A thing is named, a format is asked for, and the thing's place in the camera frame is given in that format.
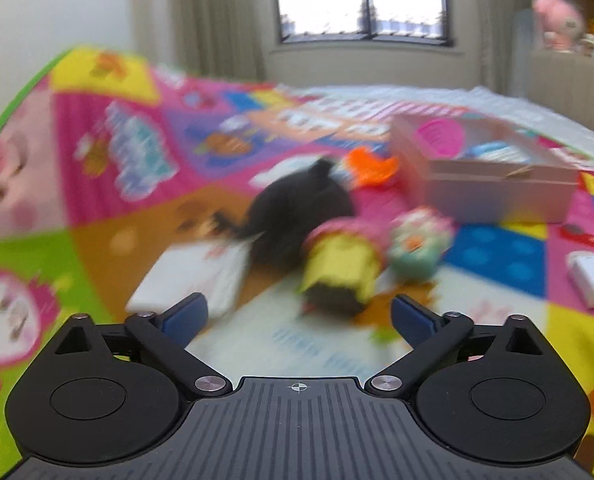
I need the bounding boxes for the white booklet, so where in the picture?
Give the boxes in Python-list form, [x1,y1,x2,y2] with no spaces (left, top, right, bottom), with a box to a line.
[126,240,250,318]

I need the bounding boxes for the white quilted bedspread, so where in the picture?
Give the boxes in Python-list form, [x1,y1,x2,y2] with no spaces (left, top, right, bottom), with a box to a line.
[297,82,594,161]

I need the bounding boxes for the colourful printed play mat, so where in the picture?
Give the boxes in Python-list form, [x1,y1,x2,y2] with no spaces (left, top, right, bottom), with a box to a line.
[0,46,594,480]

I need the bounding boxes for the pink cardboard box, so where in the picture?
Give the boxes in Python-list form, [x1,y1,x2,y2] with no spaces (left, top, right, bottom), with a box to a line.
[391,112,580,225]

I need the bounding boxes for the pink toy net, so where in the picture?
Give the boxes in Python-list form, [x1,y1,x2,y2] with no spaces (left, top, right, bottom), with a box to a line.
[412,119,466,158]

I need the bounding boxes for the yellow and pink doll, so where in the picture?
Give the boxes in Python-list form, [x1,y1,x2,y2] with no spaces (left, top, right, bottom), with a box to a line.
[297,217,388,317]

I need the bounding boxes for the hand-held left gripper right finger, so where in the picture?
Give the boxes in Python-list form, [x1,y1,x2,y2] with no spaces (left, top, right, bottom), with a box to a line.
[367,294,548,398]

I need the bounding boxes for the blue tissue packet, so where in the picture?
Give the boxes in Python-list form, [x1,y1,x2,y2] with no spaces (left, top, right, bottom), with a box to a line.
[464,141,530,163]

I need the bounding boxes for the black plush toy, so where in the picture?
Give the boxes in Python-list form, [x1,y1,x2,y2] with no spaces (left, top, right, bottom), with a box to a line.
[214,157,358,266]

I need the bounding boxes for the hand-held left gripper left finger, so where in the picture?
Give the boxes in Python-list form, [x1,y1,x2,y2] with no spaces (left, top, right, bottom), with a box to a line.
[52,292,233,398]

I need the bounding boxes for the pink plush toy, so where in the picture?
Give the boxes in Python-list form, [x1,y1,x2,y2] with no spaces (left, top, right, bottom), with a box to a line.
[532,0,588,53]

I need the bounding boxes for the beige curtain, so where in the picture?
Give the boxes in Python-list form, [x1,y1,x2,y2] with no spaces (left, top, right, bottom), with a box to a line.
[167,0,278,83]
[457,0,532,96]

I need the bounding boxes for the green toy figure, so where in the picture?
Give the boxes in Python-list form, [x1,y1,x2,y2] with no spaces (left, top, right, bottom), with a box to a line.
[387,207,455,281]

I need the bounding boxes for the small red packet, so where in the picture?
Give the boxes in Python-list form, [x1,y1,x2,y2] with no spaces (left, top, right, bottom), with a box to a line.
[561,222,594,253]

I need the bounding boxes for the beige padded headboard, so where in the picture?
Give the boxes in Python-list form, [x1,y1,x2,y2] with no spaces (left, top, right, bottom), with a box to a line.
[527,49,594,133]

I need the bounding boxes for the orange toy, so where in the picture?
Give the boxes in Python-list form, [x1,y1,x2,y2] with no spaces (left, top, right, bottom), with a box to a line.
[344,145,400,188]

